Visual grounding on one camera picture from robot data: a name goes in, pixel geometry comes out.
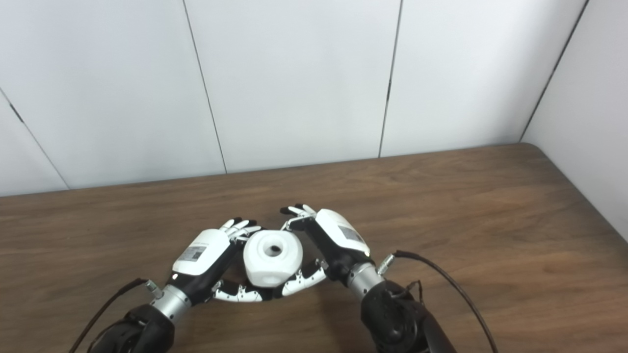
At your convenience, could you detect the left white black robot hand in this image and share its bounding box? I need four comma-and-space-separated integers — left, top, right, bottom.
167, 217, 273, 305

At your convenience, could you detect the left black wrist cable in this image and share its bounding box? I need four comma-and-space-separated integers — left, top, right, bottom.
69, 278, 163, 353

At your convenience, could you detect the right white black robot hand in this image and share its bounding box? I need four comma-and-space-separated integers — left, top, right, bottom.
275, 204, 371, 297

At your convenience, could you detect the round white plastic piece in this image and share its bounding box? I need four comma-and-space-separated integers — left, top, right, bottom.
243, 231, 304, 288

